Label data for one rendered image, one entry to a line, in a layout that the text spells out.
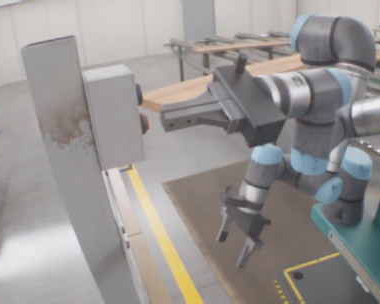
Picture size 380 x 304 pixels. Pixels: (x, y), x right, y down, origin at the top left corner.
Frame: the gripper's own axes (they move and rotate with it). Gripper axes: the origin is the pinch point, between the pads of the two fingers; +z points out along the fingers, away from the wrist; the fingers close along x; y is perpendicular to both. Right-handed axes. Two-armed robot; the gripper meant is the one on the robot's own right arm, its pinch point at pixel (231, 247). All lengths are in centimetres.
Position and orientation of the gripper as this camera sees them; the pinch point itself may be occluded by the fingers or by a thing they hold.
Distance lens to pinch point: 87.2
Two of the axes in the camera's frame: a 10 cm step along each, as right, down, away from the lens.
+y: 9.1, 1.8, 3.8
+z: -2.8, 9.3, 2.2
